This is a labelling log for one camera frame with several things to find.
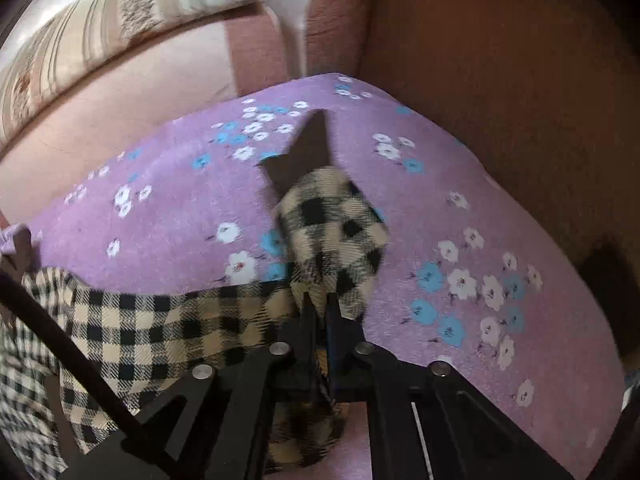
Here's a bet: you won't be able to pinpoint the purple floral bed sheet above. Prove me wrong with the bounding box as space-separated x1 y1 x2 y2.
22 74 624 479

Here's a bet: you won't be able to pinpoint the striped beige pillow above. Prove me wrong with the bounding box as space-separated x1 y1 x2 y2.
1 0 258 146

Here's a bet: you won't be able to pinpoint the brown wooden side panel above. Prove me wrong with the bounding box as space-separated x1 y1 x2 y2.
359 0 639 359

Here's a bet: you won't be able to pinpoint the black beige checkered coat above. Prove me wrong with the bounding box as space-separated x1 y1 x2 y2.
1 167 387 479

